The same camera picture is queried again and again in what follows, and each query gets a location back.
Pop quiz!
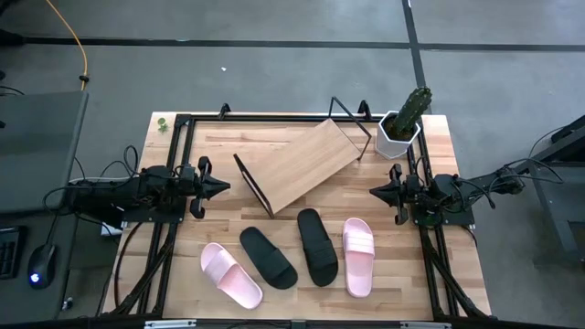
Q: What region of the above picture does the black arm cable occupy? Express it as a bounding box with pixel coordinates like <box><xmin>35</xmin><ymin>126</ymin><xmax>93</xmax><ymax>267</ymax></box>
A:
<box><xmin>43</xmin><ymin>144</ymin><xmax>141</xmax><ymax>217</ymax></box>
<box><xmin>455</xmin><ymin>156</ymin><xmax>566</xmax><ymax>212</ymax></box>

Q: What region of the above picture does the white box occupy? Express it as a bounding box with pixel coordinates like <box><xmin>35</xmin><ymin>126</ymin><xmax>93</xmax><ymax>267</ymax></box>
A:
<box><xmin>100</xmin><ymin>220</ymin><xmax>123</xmax><ymax>238</ymax></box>

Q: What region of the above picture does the silver metal bracket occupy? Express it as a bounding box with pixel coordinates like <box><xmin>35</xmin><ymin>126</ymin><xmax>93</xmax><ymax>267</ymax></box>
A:
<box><xmin>144</xmin><ymin>319</ymin><xmax>198</xmax><ymax>329</ymax></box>
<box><xmin>399</xmin><ymin>321</ymin><xmax>452</xmax><ymax>329</ymax></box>

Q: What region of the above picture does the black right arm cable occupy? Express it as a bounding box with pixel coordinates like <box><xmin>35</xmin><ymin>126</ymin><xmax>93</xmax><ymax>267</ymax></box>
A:
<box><xmin>455</xmin><ymin>156</ymin><xmax>566</xmax><ymax>212</ymax></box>

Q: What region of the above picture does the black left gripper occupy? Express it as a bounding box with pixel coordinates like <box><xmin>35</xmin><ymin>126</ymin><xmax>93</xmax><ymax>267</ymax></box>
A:
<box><xmin>180</xmin><ymin>155</ymin><xmax>231</xmax><ymax>220</ymax></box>

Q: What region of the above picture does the white hexagonal plant pot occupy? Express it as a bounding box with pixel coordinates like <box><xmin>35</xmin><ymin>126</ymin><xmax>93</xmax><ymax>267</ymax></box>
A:
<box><xmin>375</xmin><ymin>110</ymin><xmax>422</xmax><ymax>161</ymax></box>

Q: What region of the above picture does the yellow cable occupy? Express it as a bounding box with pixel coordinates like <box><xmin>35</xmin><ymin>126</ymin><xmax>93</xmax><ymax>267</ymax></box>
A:
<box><xmin>44</xmin><ymin>0</ymin><xmax>90</xmax><ymax>91</ymax></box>

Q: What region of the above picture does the wooden shelf with black frame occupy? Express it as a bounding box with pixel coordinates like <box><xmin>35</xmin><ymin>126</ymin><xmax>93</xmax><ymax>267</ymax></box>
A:
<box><xmin>232</xmin><ymin>96</ymin><xmax>374</xmax><ymax>220</ymax></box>

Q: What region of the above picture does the pink slide sandal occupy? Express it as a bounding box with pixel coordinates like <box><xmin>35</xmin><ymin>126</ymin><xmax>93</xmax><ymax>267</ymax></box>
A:
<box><xmin>199</xmin><ymin>241</ymin><xmax>265</xmax><ymax>311</ymax></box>
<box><xmin>342</xmin><ymin>217</ymin><xmax>377</xmax><ymax>300</ymax></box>

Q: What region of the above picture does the black computer mouse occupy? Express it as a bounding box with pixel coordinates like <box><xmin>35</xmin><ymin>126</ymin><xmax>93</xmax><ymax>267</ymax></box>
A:
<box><xmin>27</xmin><ymin>242</ymin><xmax>59</xmax><ymax>291</ymax></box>

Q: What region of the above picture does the grey metal cart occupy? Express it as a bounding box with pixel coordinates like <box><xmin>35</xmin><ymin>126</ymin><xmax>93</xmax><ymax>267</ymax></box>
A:
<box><xmin>505</xmin><ymin>113</ymin><xmax>585</xmax><ymax>267</ymax></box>

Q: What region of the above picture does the grey desk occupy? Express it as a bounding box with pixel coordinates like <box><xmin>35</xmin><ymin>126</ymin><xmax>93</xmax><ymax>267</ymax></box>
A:
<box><xmin>0</xmin><ymin>205</ymin><xmax>121</xmax><ymax>326</ymax></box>

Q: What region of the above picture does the dark grey flat panel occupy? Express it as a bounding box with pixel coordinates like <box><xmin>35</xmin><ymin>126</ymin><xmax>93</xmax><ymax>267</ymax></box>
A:
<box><xmin>0</xmin><ymin>90</ymin><xmax>90</xmax><ymax>217</ymax></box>

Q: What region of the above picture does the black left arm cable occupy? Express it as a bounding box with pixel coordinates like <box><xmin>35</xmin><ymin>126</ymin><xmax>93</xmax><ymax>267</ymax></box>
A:
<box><xmin>43</xmin><ymin>144</ymin><xmax>141</xmax><ymax>217</ymax></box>

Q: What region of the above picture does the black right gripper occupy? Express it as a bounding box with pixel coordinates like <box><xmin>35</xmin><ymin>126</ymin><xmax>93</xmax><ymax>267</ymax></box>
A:
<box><xmin>368</xmin><ymin>163</ymin><xmax>420</xmax><ymax>227</ymax></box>

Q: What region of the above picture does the black slide sandal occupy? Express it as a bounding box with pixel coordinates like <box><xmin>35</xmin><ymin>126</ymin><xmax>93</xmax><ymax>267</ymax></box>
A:
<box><xmin>239</xmin><ymin>226</ymin><xmax>300</xmax><ymax>291</ymax></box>
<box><xmin>296</xmin><ymin>207</ymin><xmax>340</xmax><ymax>289</ymax></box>

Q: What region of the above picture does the black metal table frame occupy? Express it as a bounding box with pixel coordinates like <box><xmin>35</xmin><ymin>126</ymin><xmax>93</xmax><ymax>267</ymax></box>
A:
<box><xmin>98</xmin><ymin>102</ymin><xmax>493</xmax><ymax>329</ymax></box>

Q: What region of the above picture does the black keyboard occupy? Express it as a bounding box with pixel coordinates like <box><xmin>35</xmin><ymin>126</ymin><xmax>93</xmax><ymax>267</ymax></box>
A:
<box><xmin>0</xmin><ymin>225</ymin><xmax>27</xmax><ymax>281</ymax></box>

